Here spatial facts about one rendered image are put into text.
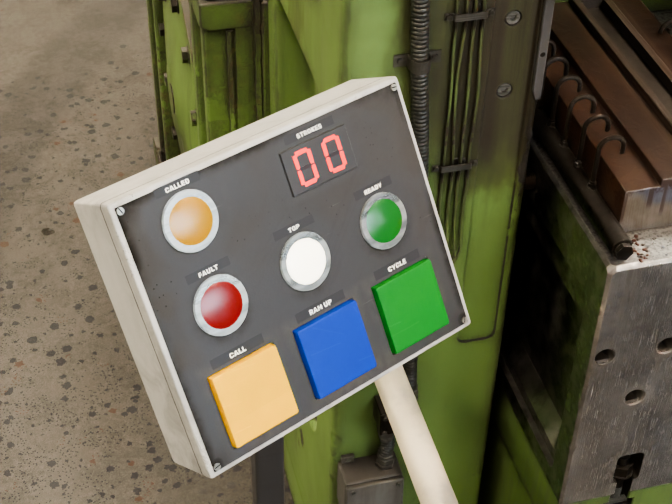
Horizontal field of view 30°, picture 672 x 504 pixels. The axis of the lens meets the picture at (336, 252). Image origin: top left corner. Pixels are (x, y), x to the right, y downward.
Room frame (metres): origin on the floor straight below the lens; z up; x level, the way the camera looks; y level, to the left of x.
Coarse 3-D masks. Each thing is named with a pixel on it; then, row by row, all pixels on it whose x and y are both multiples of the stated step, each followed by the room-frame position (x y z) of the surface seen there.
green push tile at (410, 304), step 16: (400, 272) 0.95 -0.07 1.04; (416, 272) 0.96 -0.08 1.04; (432, 272) 0.97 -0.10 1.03; (384, 288) 0.93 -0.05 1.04; (400, 288) 0.94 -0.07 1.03; (416, 288) 0.95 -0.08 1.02; (432, 288) 0.96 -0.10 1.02; (384, 304) 0.92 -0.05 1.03; (400, 304) 0.93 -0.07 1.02; (416, 304) 0.94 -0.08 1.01; (432, 304) 0.95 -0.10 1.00; (384, 320) 0.91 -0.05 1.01; (400, 320) 0.92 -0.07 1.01; (416, 320) 0.93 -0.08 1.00; (432, 320) 0.94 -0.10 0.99; (448, 320) 0.95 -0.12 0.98; (400, 336) 0.91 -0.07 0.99; (416, 336) 0.92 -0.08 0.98
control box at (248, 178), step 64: (256, 128) 1.00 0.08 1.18; (320, 128) 1.00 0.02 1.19; (384, 128) 1.03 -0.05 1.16; (128, 192) 0.88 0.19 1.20; (192, 192) 0.90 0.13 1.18; (256, 192) 0.93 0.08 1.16; (320, 192) 0.96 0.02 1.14; (384, 192) 0.99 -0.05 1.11; (128, 256) 0.84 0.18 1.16; (192, 256) 0.86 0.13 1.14; (256, 256) 0.89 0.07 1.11; (384, 256) 0.96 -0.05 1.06; (448, 256) 0.99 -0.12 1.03; (128, 320) 0.84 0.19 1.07; (192, 320) 0.83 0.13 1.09; (256, 320) 0.86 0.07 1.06; (192, 384) 0.79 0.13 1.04; (192, 448) 0.77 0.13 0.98; (256, 448) 0.78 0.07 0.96
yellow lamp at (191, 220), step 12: (180, 204) 0.88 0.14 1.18; (192, 204) 0.89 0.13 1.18; (204, 204) 0.89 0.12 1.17; (180, 216) 0.88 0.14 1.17; (192, 216) 0.88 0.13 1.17; (204, 216) 0.89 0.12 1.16; (180, 228) 0.87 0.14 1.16; (192, 228) 0.87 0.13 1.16; (204, 228) 0.88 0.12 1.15; (180, 240) 0.86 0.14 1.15; (192, 240) 0.87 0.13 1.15
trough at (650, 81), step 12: (588, 0) 1.59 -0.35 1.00; (600, 0) 1.60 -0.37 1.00; (600, 12) 1.58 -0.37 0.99; (612, 12) 1.56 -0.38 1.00; (600, 24) 1.55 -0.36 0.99; (612, 24) 1.55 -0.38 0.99; (624, 24) 1.53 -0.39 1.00; (612, 36) 1.52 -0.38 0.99; (624, 36) 1.52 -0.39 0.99; (624, 48) 1.49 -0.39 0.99; (636, 48) 1.48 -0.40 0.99; (636, 60) 1.46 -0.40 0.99; (648, 60) 1.45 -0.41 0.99; (648, 72) 1.43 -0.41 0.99; (660, 72) 1.41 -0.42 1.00; (648, 84) 1.40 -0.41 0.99; (660, 84) 1.40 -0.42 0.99; (660, 96) 1.37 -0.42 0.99
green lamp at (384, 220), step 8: (384, 200) 0.99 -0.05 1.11; (376, 208) 0.98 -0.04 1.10; (384, 208) 0.98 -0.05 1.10; (392, 208) 0.99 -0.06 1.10; (368, 216) 0.97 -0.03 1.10; (376, 216) 0.97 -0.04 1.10; (384, 216) 0.98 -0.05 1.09; (392, 216) 0.98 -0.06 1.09; (400, 216) 0.99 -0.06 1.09; (368, 224) 0.96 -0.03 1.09; (376, 224) 0.97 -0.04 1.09; (384, 224) 0.97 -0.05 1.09; (392, 224) 0.98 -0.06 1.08; (400, 224) 0.98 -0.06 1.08; (376, 232) 0.96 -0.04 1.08; (384, 232) 0.97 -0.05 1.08; (392, 232) 0.97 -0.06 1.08; (376, 240) 0.96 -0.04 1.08; (384, 240) 0.96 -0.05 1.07
